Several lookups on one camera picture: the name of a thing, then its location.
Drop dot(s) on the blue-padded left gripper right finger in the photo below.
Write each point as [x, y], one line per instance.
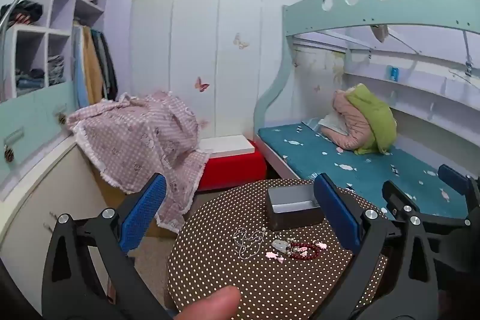
[414, 293]

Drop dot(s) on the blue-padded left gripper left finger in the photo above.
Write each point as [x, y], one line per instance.
[88, 274]

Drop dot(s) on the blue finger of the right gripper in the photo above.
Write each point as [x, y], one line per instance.
[460, 183]

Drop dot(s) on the white jade pendant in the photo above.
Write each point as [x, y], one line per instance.
[280, 245]

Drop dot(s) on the pink earrings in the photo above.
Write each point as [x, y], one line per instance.
[278, 257]

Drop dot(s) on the dark metal jewelry box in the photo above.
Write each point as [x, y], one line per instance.
[290, 207]

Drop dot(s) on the operator thumb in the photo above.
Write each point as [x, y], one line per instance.
[223, 304]

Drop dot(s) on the beige cabinet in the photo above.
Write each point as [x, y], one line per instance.
[61, 183]

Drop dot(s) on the green blanket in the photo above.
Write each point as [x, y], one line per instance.
[379, 117]

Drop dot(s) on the brown polka dot tablecloth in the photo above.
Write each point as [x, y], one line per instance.
[224, 243]

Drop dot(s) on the pink quilted jacket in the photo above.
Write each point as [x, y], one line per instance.
[358, 132]

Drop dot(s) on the blue box on shelf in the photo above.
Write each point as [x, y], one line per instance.
[394, 74]

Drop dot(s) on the white pillow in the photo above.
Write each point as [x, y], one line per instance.
[335, 122]

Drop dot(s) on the pink patterned cloth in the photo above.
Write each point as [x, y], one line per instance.
[130, 139]

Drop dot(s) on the blue mattress sheet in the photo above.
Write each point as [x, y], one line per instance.
[308, 154]

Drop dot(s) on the red ottoman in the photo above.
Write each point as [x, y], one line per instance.
[233, 171]

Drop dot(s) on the white board on ottoman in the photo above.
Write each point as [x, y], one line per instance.
[226, 146]

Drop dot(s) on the hanging clothes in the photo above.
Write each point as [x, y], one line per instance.
[94, 75]

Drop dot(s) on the pink butterfly sticker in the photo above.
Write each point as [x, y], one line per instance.
[201, 86]

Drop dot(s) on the lavender open shelf unit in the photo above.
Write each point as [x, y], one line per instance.
[28, 47]

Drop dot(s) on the white wardrobe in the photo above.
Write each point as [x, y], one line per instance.
[233, 45]

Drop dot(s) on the teal bunk bed frame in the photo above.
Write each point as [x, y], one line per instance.
[433, 43]

